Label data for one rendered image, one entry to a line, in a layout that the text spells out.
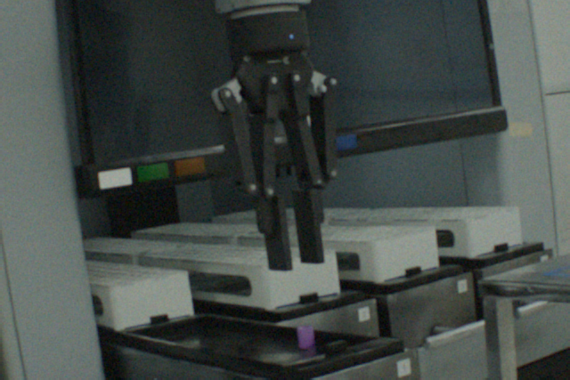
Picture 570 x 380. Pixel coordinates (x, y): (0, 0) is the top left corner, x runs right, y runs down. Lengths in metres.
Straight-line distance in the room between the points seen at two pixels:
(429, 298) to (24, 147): 0.50
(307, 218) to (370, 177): 0.69
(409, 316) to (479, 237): 0.17
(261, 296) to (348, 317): 0.10
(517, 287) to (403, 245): 0.21
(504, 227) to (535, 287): 0.31
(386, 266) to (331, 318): 0.12
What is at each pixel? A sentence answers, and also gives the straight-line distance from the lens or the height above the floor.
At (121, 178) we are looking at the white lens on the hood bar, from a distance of 1.22.
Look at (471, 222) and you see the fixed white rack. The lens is 1.47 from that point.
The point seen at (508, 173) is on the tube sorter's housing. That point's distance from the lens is 1.59.
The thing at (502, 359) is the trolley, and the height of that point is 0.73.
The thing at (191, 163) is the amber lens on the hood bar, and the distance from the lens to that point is 1.26.
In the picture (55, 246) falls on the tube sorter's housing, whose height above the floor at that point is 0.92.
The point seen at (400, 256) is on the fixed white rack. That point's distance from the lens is 1.39.
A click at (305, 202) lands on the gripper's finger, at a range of 1.11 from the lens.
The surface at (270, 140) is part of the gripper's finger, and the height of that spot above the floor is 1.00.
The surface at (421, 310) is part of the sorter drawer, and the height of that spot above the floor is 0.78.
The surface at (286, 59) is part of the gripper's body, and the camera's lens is 1.10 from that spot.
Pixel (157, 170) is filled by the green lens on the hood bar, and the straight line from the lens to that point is 1.24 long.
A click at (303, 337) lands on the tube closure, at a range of 1.12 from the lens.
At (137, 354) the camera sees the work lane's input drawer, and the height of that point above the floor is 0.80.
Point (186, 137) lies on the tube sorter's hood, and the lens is 1.27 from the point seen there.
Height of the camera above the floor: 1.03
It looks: 3 degrees down
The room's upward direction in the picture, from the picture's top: 7 degrees counter-clockwise
